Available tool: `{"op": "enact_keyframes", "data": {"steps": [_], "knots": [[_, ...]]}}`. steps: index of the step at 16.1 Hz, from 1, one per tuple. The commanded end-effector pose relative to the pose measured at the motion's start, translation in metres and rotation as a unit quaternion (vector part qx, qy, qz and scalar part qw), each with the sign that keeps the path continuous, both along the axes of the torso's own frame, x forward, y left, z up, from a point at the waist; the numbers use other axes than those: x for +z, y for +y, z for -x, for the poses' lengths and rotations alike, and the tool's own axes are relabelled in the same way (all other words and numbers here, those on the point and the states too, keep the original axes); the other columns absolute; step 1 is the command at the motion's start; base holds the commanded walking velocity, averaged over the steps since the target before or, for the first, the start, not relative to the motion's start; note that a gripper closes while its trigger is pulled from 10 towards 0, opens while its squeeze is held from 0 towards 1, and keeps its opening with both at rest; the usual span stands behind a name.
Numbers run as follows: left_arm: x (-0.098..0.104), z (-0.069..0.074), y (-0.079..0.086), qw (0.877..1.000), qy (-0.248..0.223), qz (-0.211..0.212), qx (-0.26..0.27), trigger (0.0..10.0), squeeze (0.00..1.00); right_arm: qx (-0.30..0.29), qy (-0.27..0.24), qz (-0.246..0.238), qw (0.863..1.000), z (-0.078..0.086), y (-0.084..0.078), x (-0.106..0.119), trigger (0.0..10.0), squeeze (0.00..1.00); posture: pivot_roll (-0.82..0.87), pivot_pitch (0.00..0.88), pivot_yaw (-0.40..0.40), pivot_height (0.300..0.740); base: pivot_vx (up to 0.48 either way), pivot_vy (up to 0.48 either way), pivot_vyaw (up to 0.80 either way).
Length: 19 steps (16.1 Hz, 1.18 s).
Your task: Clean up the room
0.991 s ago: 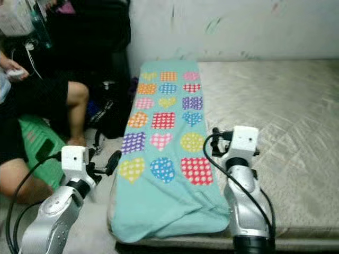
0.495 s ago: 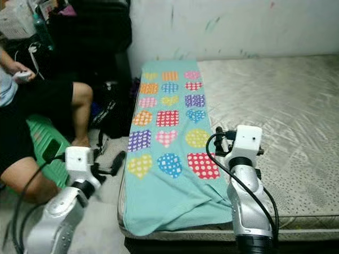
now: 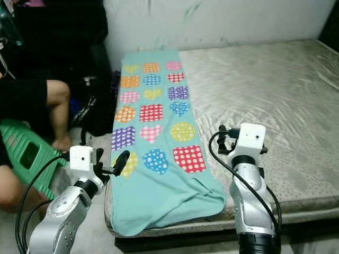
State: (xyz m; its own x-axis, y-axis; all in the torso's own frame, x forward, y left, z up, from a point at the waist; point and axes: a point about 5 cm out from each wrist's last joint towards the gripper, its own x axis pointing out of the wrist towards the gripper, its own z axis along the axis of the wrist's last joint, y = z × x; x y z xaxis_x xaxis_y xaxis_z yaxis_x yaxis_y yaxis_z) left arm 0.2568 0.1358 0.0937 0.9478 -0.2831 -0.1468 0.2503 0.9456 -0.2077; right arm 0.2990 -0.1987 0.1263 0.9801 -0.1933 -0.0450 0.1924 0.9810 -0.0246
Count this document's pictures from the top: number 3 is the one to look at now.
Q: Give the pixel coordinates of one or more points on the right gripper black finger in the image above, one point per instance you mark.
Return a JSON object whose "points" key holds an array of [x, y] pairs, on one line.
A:
{"points": [[223, 137]]}

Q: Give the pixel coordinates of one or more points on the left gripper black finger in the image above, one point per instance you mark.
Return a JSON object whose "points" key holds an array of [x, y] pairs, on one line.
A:
{"points": [[122, 161]]}

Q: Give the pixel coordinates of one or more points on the teal blanket with coloured shapes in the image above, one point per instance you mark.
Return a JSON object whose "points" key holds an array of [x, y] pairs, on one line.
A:
{"points": [[159, 196]]}

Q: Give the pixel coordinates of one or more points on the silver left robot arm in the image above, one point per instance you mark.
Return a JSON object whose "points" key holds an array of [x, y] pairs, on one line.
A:
{"points": [[63, 222]]}

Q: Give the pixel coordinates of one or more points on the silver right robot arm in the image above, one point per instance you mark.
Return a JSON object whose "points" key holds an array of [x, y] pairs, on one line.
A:
{"points": [[251, 206]]}

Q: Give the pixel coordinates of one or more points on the grey quilted mattress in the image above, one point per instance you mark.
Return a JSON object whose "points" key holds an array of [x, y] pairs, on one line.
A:
{"points": [[265, 100]]}

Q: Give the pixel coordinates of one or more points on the black backpack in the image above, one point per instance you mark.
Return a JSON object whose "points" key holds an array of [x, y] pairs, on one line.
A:
{"points": [[95, 103]]}

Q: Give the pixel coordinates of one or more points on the blue fabric bag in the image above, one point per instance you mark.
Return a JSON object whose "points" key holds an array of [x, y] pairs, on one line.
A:
{"points": [[74, 106]]}

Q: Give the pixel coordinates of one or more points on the green plastic stool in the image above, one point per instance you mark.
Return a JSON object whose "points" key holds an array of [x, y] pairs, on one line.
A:
{"points": [[26, 153]]}

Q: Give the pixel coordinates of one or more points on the dark bed base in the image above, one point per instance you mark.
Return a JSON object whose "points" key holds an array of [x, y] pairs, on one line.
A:
{"points": [[190, 241]]}

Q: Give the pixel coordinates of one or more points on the person in black shorts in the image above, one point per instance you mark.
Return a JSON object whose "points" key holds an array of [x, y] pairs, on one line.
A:
{"points": [[21, 100]]}

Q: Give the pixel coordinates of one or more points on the black tufted headboard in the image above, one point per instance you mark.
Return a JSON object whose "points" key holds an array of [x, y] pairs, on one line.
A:
{"points": [[329, 32]]}

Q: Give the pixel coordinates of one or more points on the teal plastic bottle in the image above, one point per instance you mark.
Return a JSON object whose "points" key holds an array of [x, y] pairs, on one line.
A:
{"points": [[10, 26]]}

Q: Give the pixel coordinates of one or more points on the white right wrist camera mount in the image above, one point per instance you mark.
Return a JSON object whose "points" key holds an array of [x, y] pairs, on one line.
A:
{"points": [[251, 139]]}

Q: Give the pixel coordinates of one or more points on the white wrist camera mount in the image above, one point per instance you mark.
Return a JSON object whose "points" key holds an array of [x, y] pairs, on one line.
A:
{"points": [[251, 139], [81, 160]]}

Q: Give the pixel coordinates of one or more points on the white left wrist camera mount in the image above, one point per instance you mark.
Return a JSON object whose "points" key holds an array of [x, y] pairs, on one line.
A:
{"points": [[81, 160]]}

